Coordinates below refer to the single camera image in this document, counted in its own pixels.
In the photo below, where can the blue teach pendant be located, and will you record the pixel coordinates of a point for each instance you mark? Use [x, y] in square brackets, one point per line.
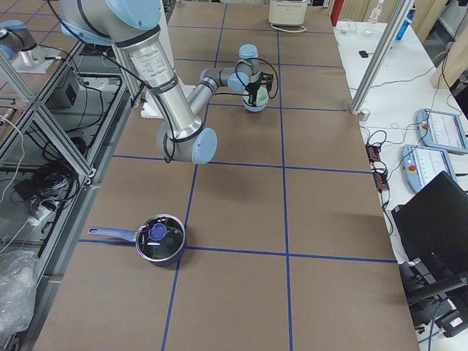
[422, 164]
[441, 130]

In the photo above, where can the near blue teach pendant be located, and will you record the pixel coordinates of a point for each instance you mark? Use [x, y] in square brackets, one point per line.
[422, 164]

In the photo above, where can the orange black usb hub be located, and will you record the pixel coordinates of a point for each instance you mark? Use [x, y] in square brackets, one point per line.
[378, 168]

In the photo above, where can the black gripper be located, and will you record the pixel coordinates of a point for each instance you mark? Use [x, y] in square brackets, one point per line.
[252, 88]

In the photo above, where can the crumpled clear plastic bag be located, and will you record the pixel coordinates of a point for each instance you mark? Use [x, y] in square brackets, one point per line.
[18, 290]

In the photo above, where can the dark blue saucepan with lid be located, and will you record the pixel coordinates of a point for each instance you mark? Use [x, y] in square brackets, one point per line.
[161, 240]

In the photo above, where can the blue water bottle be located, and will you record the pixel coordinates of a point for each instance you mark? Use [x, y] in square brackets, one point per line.
[405, 24]

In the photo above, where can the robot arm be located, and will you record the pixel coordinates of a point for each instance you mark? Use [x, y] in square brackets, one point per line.
[134, 27]

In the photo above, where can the blue bowl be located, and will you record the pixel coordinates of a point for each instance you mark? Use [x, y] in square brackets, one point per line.
[254, 109]

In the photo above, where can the aluminium frame post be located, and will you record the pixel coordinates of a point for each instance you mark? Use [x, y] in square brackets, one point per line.
[388, 36]

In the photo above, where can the white pedestal column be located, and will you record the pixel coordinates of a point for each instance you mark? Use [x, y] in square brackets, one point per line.
[156, 68]

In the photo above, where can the green bowl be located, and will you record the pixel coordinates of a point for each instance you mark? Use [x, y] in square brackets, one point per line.
[262, 97]

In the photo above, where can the black laptop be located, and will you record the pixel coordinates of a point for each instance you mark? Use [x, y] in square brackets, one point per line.
[435, 221]

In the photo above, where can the far blue teach pendant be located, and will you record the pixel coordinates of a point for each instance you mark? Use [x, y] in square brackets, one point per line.
[441, 130]

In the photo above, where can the white chrome toaster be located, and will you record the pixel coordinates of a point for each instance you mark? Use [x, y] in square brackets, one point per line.
[287, 13]

